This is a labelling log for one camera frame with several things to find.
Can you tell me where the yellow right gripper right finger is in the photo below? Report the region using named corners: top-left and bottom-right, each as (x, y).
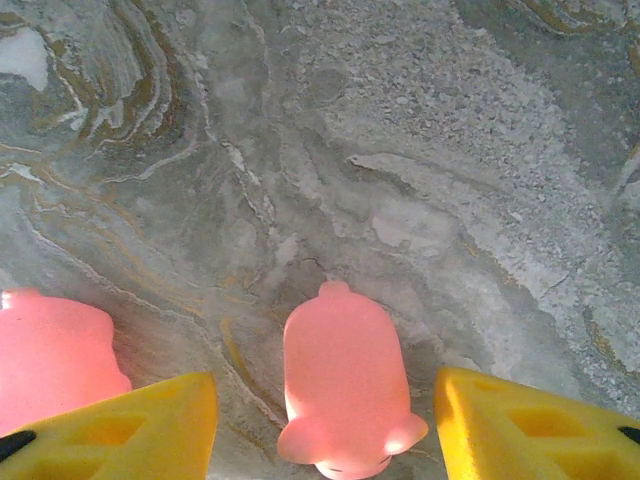
top-left (433, 366), bottom-right (640, 480)

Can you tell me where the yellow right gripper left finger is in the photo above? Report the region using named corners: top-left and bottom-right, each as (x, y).
top-left (0, 370), bottom-right (220, 480)

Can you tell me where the pink plastic pig toy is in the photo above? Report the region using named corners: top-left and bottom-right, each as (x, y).
top-left (0, 287), bottom-right (134, 439)
top-left (277, 280), bottom-right (430, 480)

